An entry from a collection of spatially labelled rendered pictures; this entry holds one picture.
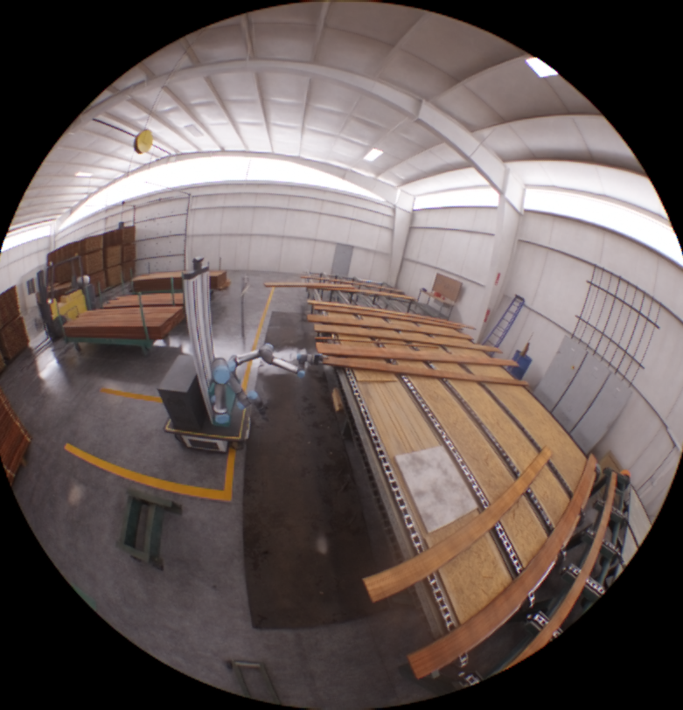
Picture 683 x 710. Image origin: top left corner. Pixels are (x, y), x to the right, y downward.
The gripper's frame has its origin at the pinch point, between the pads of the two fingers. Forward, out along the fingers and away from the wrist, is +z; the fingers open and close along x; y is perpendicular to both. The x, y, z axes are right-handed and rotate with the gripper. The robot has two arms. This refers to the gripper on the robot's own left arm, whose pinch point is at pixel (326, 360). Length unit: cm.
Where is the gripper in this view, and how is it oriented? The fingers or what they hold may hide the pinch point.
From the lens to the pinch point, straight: 219.6
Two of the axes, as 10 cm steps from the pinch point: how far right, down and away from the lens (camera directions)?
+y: -0.6, -5.1, 8.6
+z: 9.8, 1.3, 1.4
